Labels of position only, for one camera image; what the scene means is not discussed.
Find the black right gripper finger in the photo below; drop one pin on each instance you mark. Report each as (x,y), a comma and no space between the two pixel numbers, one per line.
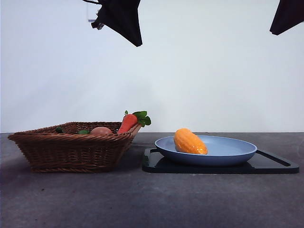
(289,14)

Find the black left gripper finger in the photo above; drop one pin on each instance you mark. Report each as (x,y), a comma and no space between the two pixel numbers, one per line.
(123,19)

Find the yellow toy corn cob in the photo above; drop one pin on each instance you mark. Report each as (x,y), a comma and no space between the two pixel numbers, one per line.
(188,142)

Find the blue round plate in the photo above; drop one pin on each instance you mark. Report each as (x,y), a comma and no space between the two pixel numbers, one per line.
(225,156)

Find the brown wicker basket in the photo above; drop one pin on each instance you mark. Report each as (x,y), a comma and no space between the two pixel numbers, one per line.
(71,152)

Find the orange toy carrot green leaves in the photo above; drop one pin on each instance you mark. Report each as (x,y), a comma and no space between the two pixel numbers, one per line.
(128,122)

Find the pale pink round fruit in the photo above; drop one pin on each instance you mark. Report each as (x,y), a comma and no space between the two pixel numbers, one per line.
(101,131)

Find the small dark green vegetable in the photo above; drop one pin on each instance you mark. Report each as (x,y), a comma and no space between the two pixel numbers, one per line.
(59,130)
(83,132)

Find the black glossy tray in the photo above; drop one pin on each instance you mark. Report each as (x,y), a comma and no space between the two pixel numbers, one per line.
(268,166)

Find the white wall socket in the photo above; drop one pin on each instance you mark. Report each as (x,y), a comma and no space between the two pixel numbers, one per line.
(91,14)

